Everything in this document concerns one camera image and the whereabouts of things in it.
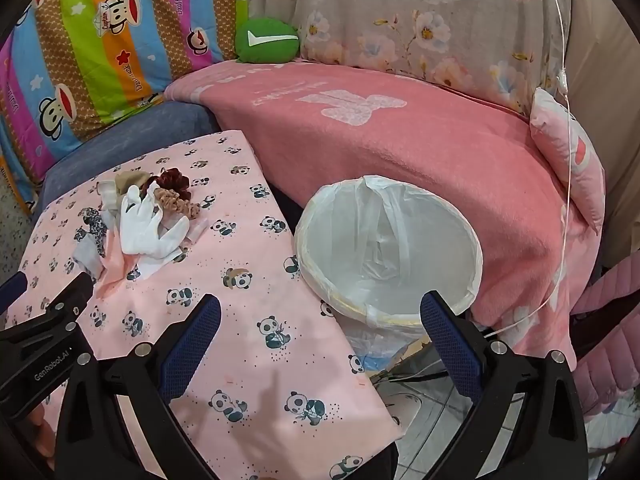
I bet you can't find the striped monkey print quilt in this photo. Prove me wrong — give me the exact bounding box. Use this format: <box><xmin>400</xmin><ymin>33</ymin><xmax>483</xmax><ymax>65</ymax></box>
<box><xmin>0</xmin><ymin>0</ymin><xmax>261</xmax><ymax>201</ymax></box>

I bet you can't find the blue-grey cushion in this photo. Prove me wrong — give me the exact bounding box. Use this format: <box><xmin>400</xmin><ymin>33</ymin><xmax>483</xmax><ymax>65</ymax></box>
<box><xmin>37</xmin><ymin>100</ymin><xmax>221</xmax><ymax>211</ymax></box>

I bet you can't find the pink fleece blanket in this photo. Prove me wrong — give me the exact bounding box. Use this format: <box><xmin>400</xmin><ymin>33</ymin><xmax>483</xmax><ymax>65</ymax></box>
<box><xmin>165</xmin><ymin>57</ymin><xmax>608</xmax><ymax>361</ymax></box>

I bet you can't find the dark red scrunchie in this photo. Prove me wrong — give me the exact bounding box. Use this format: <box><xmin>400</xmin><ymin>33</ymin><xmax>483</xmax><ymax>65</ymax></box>
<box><xmin>152</xmin><ymin>167</ymin><xmax>193</xmax><ymax>201</ymax></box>

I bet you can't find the white bag-lined trash bin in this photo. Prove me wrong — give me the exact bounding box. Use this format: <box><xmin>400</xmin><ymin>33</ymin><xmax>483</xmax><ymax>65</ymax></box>
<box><xmin>294</xmin><ymin>175</ymin><xmax>485</xmax><ymax>361</ymax></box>

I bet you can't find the beige scrunchie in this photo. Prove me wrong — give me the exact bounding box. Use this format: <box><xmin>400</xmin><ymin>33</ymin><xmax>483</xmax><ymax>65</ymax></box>
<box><xmin>152</xmin><ymin>187</ymin><xmax>193</xmax><ymax>218</ymax></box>

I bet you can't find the white cable with switch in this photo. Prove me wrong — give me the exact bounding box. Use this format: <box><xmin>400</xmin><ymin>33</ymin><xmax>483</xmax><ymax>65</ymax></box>
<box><xmin>467</xmin><ymin>0</ymin><xmax>576</xmax><ymax>341</ymax></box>

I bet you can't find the pink panda print cloth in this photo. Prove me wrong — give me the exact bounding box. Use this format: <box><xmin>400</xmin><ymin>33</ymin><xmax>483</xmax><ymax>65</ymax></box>
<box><xmin>0</xmin><ymin>130</ymin><xmax>403</xmax><ymax>480</ymax></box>

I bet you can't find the small pink pillow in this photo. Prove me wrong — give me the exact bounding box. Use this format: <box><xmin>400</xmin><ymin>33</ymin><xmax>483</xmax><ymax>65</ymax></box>
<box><xmin>530</xmin><ymin>87</ymin><xmax>608</xmax><ymax>233</ymax></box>

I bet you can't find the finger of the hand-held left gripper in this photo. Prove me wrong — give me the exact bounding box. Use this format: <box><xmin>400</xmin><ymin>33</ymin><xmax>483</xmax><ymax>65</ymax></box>
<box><xmin>0</xmin><ymin>272</ymin><xmax>28</xmax><ymax>313</ymax></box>
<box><xmin>0</xmin><ymin>271</ymin><xmax>96</xmax><ymax>346</ymax></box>

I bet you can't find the tan stocking cloth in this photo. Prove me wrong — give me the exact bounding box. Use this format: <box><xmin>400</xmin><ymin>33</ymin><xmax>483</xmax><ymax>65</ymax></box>
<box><xmin>115</xmin><ymin>171</ymin><xmax>151</xmax><ymax>195</ymax></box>

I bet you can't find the black and white patterned cloth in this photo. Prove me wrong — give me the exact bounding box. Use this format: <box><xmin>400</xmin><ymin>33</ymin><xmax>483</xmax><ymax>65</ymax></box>
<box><xmin>74</xmin><ymin>207</ymin><xmax>111</xmax><ymax>261</ymax></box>

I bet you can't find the pink and white wipe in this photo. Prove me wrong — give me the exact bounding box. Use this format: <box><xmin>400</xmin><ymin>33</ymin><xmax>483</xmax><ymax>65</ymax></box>
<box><xmin>186</xmin><ymin>217</ymin><xmax>210</xmax><ymax>248</ymax></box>

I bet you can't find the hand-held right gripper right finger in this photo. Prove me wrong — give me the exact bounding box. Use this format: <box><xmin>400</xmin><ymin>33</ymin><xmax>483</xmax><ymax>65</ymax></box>
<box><xmin>420</xmin><ymin>290</ymin><xmax>588</xmax><ymax>480</ymax></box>

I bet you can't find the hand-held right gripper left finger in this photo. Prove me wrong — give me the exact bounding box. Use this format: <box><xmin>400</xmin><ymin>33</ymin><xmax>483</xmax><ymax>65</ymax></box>
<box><xmin>54</xmin><ymin>294</ymin><xmax>222</xmax><ymax>480</ymax></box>

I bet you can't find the pink fabric piece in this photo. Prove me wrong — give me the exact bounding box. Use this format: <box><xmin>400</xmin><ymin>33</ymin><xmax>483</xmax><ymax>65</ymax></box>
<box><xmin>95</xmin><ymin>250</ymin><xmax>151</xmax><ymax>292</ymax></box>

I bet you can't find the pink down jacket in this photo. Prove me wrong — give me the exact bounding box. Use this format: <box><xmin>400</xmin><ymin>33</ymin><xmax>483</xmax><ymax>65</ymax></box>
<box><xmin>570</xmin><ymin>255</ymin><xmax>640</xmax><ymax>426</ymax></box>

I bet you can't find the white glove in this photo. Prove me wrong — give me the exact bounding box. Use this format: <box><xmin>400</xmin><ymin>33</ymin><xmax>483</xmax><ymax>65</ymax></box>
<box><xmin>119</xmin><ymin>185</ymin><xmax>191</xmax><ymax>256</ymax></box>

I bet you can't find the green plush cushion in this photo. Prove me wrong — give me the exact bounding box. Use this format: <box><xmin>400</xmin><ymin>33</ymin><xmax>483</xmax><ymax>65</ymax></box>
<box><xmin>235</xmin><ymin>17</ymin><xmax>301</xmax><ymax>64</ymax></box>

